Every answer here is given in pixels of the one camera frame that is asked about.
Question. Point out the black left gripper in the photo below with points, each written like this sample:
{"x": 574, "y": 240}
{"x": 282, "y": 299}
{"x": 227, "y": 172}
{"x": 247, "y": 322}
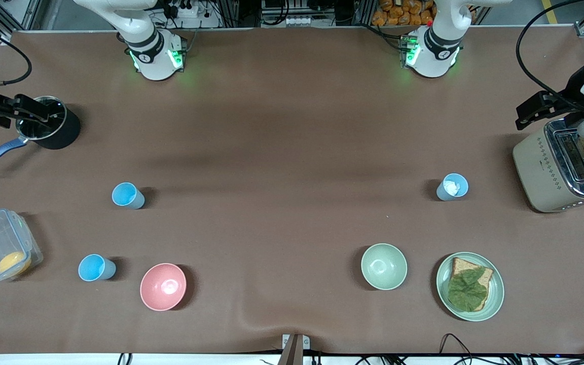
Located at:
{"x": 575, "y": 93}

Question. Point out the light blue plastic cup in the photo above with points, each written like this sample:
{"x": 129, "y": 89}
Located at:
{"x": 124, "y": 193}
{"x": 444, "y": 191}
{"x": 92, "y": 267}

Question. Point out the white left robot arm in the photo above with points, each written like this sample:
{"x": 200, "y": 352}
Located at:
{"x": 439, "y": 45}

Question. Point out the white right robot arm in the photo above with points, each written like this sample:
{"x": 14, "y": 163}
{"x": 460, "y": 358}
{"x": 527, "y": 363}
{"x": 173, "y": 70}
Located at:
{"x": 145, "y": 35}

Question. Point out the beige chrome toaster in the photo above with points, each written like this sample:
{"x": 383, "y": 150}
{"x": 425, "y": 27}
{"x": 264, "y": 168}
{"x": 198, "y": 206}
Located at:
{"x": 535, "y": 167}

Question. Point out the white crumpled paper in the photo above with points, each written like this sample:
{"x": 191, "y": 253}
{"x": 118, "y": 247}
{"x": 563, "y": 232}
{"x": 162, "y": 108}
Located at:
{"x": 452, "y": 187}

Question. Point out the orange round fruit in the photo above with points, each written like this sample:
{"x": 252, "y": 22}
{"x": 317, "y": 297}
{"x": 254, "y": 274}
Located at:
{"x": 13, "y": 262}

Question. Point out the orange snack bags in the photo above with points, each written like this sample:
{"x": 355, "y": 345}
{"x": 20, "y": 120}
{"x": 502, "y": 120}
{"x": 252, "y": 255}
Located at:
{"x": 403, "y": 12}

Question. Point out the brown bread slice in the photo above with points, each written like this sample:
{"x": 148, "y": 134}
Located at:
{"x": 462, "y": 266}

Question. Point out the white power strip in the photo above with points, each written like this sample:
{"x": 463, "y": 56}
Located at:
{"x": 185, "y": 9}

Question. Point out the pale green plate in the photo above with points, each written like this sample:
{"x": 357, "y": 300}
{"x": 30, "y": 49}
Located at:
{"x": 495, "y": 294}

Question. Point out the green lettuce leaf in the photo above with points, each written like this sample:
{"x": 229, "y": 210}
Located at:
{"x": 467, "y": 291}

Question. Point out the pink bowl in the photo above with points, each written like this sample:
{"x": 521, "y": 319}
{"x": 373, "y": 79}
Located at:
{"x": 163, "y": 287}

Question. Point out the pale green bowl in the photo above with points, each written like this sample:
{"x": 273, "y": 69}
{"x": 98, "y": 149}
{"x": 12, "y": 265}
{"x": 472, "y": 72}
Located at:
{"x": 384, "y": 266}

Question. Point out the brown table mat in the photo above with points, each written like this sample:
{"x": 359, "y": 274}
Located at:
{"x": 271, "y": 126}

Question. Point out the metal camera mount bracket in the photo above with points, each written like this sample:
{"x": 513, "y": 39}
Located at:
{"x": 293, "y": 350}

